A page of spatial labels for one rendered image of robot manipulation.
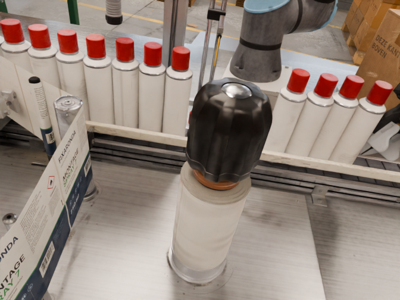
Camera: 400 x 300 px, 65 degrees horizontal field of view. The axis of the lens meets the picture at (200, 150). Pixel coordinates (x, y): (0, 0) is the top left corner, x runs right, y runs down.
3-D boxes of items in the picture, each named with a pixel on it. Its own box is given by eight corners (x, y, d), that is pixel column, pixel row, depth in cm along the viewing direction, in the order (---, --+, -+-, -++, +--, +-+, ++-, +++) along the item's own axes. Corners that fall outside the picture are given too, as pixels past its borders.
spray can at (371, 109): (327, 169, 68) (372, 88, 55) (324, 154, 72) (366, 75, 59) (350, 175, 68) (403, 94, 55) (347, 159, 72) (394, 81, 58)
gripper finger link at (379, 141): (358, 161, 63) (402, 133, 57) (350, 142, 67) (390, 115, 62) (367, 168, 64) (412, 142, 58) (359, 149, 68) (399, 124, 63)
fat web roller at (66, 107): (65, 198, 54) (43, 108, 41) (75, 179, 57) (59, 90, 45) (91, 203, 54) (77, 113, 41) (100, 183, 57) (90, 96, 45)
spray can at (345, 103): (305, 165, 68) (345, 83, 55) (301, 150, 72) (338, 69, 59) (328, 169, 69) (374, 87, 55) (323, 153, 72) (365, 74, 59)
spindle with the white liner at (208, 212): (163, 278, 45) (183, 108, 26) (174, 227, 52) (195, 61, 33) (224, 288, 45) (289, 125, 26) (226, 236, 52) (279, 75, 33)
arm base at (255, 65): (230, 80, 86) (234, 44, 80) (228, 59, 98) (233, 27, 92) (284, 84, 86) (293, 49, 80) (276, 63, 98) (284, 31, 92)
